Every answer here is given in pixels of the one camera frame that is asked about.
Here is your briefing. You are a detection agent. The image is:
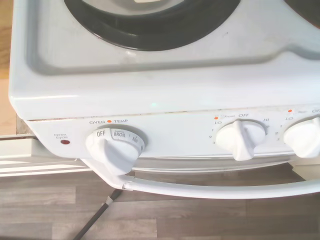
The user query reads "thin black rod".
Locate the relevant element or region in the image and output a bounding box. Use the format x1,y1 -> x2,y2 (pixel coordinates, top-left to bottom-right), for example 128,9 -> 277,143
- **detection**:
72,189 -> 123,240

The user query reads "white oven door handle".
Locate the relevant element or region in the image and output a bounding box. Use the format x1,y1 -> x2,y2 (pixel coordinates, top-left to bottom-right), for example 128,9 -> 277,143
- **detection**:
83,157 -> 320,200

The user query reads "white burner control knob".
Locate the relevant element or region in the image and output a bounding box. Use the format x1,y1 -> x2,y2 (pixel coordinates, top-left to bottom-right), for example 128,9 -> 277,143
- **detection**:
283,117 -> 320,159
215,119 -> 268,162

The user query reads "white oven temperature knob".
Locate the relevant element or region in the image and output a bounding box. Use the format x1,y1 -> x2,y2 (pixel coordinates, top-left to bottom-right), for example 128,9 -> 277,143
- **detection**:
84,127 -> 149,176

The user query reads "white electric stove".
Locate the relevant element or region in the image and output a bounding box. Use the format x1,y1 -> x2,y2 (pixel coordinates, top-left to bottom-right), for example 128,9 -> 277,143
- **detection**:
8,0 -> 320,177

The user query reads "black coil burner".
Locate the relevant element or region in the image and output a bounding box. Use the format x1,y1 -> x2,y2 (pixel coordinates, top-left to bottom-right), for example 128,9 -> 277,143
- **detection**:
284,0 -> 320,19
63,0 -> 242,52

